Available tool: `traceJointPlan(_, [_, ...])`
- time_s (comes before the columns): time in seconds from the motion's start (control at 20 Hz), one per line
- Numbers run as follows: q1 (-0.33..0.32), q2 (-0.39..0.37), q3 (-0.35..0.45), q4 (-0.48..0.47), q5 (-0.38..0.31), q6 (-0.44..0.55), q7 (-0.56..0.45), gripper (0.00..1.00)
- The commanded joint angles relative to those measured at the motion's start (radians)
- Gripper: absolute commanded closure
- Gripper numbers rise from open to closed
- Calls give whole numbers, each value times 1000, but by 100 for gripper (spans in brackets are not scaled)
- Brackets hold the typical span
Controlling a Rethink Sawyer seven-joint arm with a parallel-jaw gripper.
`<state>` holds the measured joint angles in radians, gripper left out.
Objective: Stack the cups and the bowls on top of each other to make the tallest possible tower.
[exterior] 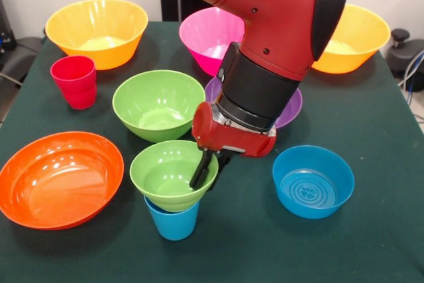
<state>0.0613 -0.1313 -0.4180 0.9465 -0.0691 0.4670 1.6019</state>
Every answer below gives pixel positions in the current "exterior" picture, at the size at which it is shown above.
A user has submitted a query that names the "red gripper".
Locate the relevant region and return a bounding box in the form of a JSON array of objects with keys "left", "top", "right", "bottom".
[{"left": 189, "top": 101, "right": 278, "bottom": 192}]

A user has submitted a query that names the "small green bowl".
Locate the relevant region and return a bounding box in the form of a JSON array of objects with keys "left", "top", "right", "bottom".
[{"left": 129, "top": 140, "right": 219, "bottom": 213}]

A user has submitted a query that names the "blue cup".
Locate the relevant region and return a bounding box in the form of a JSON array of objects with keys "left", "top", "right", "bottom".
[{"left": 143, "top": 195, "right": 200, "bottom": 241}]

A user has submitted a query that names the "large green bowl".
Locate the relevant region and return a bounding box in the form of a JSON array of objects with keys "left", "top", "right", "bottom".
[{"left": 112, "top": 70, "right": 207, "bottom": 144}]

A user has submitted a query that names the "blue bowl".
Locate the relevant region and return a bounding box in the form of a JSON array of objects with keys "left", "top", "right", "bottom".
[{"left": 272, "top": 144, "right": 356, "bottom": 220}]

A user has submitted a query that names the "purple bowl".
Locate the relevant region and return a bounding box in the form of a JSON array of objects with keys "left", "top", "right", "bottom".
[{"left": 204, "top": 77, "right": 303, "bottom": 131}]

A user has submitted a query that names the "dark green tablecloth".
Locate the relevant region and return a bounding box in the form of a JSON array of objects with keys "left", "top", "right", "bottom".
[{"left": 0, "top": 21, "right": 424, "bottom": 283}]

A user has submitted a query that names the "pink large bowl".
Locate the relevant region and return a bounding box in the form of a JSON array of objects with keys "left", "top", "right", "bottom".
[{"left": 178, "top": 7, "right": 246, "bottom": 77}]

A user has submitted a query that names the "orange shallow bowl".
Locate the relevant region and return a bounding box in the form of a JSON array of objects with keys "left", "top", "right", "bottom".
[{"left": 0, "top": 131, "right": 125, "bottom": 231}]

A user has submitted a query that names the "red cup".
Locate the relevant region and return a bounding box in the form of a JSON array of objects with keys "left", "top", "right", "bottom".
[{"left": 50, "top": 55, "right": 97, "bottom": 111}]

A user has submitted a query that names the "yellow-orange large bowl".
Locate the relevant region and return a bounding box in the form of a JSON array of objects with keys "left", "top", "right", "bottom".
[
  {"left": 311, "top": 3, "right": 392, "bottom": 74},
  {"left": 44, "top": 0, "right": 149, "bottom": 71}
]

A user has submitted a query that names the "grey office chair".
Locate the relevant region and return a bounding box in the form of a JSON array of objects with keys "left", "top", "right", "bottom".
[{"left": 0, "top": 36, "right": 46, "bottom": 85}]

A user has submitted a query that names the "black computer equipment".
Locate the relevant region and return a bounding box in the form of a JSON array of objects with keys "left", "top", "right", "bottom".
[{"left": 0, "top": 0, "right": 17, "bottom": 54}]

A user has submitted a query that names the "grey cable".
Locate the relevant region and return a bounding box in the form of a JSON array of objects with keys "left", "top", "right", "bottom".
[{"left": 398, "top": 50, "right": 424, "bottom": 87}]

